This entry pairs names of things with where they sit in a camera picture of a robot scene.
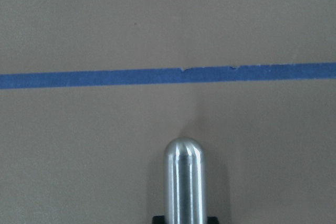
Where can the steel muddler black tip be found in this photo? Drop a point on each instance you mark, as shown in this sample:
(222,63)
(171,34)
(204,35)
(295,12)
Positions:
(184,182)

